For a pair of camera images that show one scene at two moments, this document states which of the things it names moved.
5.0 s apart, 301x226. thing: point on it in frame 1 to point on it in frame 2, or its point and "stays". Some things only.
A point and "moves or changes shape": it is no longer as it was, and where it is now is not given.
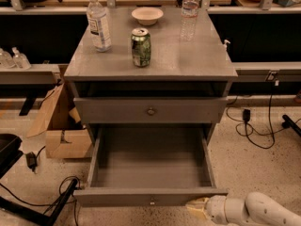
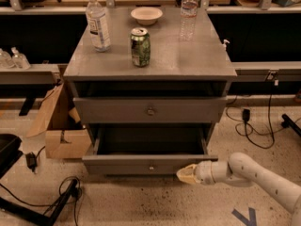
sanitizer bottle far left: (6, 60) stays
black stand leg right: (288, 122) stays
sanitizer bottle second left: (20, 59) stays
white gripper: (215, 208) to (203, 172)
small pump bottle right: (225, 44) stays
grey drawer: (149, 166) moves or changes shape
